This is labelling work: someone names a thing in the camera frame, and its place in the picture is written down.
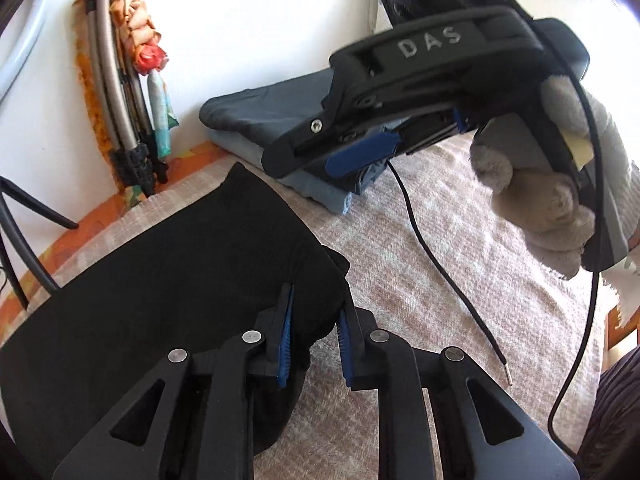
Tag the folded metal tube frame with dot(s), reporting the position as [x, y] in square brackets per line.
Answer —
[117, 105]

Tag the person's right hand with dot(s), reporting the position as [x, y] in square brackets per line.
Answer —
[542, 210]

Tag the white frayed cloth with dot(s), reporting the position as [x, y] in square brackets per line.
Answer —
[625, 290]

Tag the folded chair with scarf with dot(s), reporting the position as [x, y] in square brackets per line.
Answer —
[145, 55]

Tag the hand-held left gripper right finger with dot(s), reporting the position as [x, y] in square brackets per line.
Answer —
[346, 347]

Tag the blue grey folded pants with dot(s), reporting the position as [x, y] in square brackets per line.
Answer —
[320, 192]

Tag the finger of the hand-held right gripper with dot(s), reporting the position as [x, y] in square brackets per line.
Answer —
[458, 119]
[357, 156]

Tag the orange floral bedsheet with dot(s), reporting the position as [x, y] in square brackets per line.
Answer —
[100, 215]

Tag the dark striped cloth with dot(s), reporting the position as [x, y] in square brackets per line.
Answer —
[617, 410]

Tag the black pants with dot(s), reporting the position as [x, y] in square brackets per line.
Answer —
[150, 270]

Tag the dark grey folded pants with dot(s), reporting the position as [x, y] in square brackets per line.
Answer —
[260, 110]

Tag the black tripod legs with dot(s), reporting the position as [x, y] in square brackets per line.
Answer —
[30, 240]

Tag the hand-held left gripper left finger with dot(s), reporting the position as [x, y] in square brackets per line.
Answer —
[284, 342]

